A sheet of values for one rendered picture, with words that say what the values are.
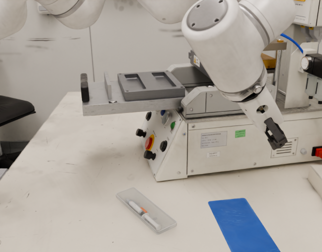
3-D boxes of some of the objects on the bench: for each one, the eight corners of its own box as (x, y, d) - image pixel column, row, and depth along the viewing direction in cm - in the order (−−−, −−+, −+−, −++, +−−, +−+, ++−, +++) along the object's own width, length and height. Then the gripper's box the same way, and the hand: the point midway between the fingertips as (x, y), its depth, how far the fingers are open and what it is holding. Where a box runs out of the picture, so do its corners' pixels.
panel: (138, 135, 129) (160, 87, 124) (154, 178, 102) (182, 119, 97) (133, 133, 128) (154, 85, 123) (148, 176, 101) (176, 116, 96)
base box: (275, 121, 141) (280, 78, 134) (337, 167, 107) (348, 112, 100) (138, 134, 131) (136, 88, 124) (159, 189, 97) (158, 130, 90)
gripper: (201, 62, 67) (231, 111, 80) (247, 127, 55) (274, 171, 68) (236, 38, 66) (261, 91, 78) (290, 99, 54) (309, 149, 67)
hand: (266, 126), depth 73 cm, fingers open, 8 cm apart
